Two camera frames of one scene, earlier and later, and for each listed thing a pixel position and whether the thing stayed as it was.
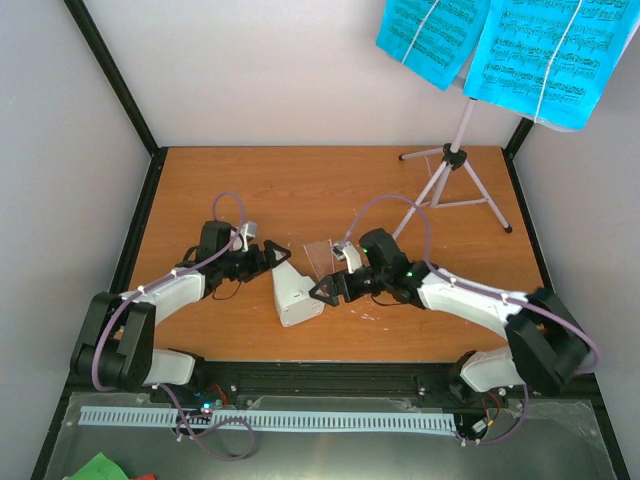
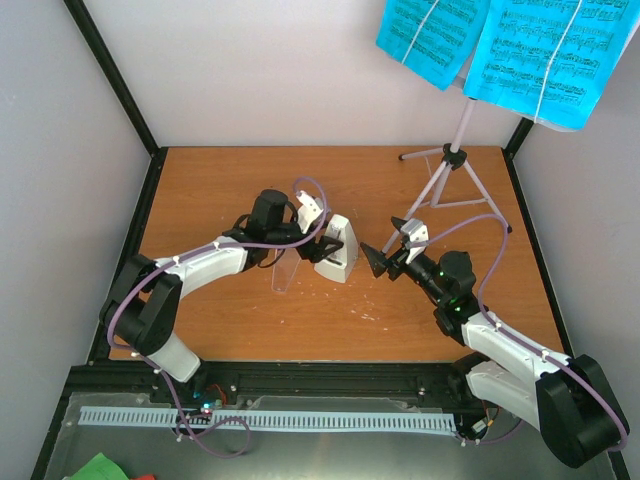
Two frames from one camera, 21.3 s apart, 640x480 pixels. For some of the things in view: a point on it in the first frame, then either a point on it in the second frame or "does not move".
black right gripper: [333, 288] to [380, 263]
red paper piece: [144, 477] does not move
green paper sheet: [99, 467] does not move
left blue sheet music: [432, 38] does not move
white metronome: [295, 304] to [347, 250]
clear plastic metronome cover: [322, 258] to [286, 264]
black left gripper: [269, 245] to [317, 254]
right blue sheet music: [549, 59] does not move
